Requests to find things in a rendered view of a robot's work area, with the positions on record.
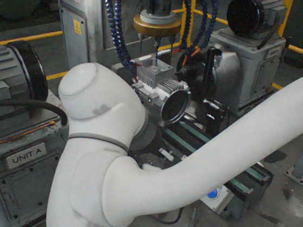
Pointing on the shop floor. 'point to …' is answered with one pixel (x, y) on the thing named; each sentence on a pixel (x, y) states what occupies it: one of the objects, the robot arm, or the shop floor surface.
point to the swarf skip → (22, 14)
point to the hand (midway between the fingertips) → (175, 161)
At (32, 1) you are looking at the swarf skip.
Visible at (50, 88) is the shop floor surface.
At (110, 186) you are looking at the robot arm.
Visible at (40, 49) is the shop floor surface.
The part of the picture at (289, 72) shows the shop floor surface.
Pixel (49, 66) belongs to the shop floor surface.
